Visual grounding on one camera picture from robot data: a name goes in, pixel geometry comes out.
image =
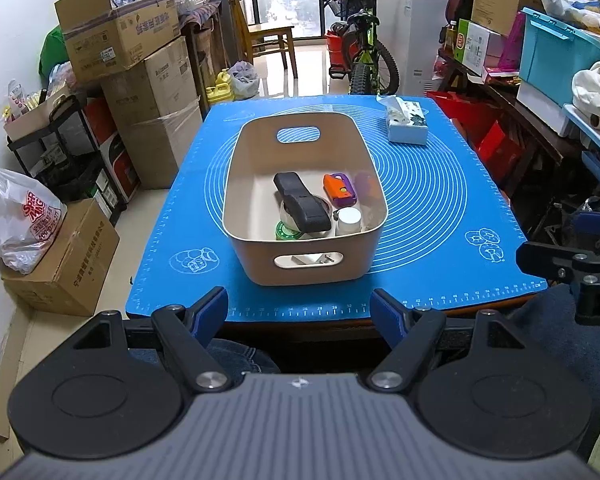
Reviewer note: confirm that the white tape roll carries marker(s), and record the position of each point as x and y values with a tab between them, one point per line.
325	206

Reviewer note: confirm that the red paper bag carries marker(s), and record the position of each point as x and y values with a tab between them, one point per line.
480	135

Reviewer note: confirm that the white pill bottle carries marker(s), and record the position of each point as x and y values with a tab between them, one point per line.
349	220

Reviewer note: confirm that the cardboard tray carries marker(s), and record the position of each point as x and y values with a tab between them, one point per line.
35	115

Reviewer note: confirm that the orange and purple toy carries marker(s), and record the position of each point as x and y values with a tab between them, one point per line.
337	189

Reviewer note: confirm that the white foam box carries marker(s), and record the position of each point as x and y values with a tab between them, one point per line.
542	110

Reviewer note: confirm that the dark wooden side table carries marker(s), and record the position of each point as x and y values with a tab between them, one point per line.
530	145

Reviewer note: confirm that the blue silicone baking mat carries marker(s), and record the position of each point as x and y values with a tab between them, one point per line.
430	200

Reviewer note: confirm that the red and white box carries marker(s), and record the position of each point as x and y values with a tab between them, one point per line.
117	160

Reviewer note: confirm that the red plastic bucket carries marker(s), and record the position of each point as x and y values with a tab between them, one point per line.
337	47

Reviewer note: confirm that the black oblong device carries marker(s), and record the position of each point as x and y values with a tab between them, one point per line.
300	200

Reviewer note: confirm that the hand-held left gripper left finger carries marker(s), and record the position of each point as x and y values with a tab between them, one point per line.
211	310

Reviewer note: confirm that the green and black bicycle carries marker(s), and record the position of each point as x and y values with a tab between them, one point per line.
362	45

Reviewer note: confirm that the white plastic bag red print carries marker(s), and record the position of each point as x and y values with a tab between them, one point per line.
22	220

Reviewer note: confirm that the open cardboard box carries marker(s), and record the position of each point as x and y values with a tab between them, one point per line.
120	30

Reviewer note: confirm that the brown cardboard box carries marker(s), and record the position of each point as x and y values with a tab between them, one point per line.
75	260

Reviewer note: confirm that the white freezer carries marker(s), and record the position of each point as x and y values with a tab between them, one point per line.
415	35

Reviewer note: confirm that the yellow plastic bottle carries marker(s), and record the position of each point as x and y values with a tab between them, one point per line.
220	91

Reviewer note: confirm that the teal storage bin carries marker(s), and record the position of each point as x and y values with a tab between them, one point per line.
560	55

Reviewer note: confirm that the green and white box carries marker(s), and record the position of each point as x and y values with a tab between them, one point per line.
475	45

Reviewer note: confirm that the beige plastic basket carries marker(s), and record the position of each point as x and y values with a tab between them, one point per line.
310	270

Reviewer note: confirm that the printed cardboard box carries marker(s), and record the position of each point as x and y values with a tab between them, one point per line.
150	85

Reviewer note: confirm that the grey plastic bag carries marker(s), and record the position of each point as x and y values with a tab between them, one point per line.
244	80

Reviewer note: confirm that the white cloth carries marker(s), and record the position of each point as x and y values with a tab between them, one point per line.
597	87

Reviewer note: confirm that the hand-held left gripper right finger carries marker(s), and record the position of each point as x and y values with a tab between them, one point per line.
387	310

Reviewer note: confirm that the person's blue jeans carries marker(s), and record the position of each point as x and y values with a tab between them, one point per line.
245	355

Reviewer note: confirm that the white floral tissue box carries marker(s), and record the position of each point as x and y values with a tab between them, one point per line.
407	122

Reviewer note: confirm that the green round tin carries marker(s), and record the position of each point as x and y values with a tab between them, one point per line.
286	232

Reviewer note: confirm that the black shelf cart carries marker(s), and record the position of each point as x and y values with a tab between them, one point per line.
65	160

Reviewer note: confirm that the wooden chair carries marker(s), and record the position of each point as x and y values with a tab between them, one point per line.
267	35

